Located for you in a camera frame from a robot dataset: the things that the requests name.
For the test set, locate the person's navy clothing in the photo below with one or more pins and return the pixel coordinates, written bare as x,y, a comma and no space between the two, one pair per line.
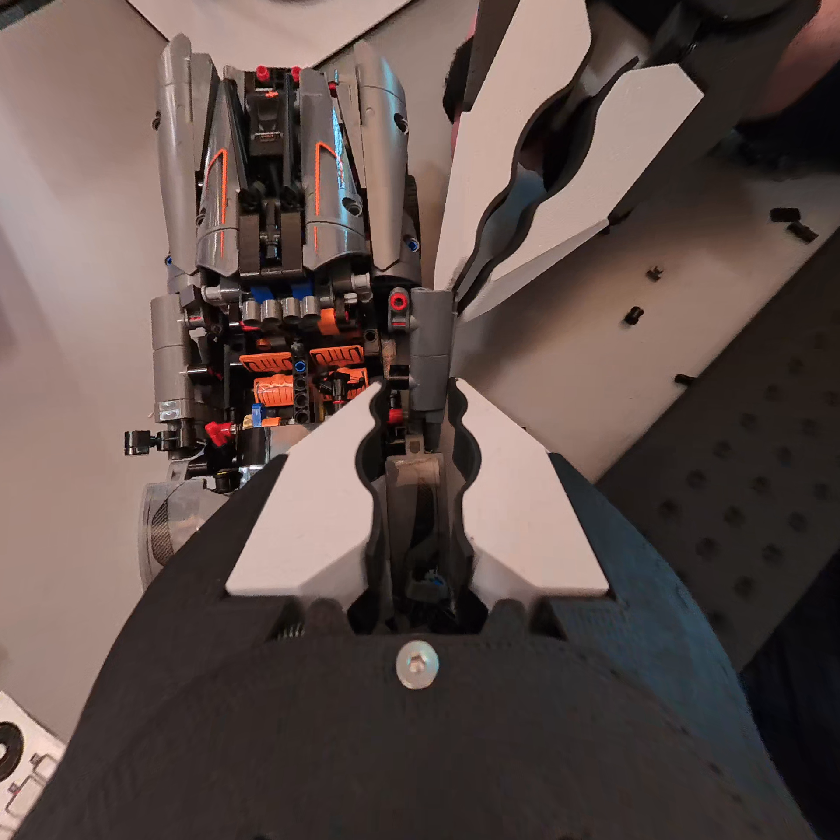
800,722

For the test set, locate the grey orange lego car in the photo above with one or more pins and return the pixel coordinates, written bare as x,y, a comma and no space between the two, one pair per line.
275,216

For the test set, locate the person's right hand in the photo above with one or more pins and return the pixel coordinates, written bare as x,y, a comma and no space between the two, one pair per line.
814,52

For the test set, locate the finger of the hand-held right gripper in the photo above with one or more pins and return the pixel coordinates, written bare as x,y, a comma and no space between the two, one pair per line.
617,151
518,72

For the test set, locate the black round lego bush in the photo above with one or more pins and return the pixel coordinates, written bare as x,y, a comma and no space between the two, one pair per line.
633,315

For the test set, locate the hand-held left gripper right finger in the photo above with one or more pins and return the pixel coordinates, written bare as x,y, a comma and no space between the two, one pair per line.
531,518

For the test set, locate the white book stand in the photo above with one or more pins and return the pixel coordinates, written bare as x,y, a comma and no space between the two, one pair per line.
262,26

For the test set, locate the black lego tile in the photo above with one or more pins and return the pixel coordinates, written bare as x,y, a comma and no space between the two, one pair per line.
784,214

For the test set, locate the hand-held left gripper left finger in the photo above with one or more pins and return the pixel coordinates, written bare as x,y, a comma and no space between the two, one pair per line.
308,518

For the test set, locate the lego sticker sheet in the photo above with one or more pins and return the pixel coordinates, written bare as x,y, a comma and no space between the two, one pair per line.
19,774

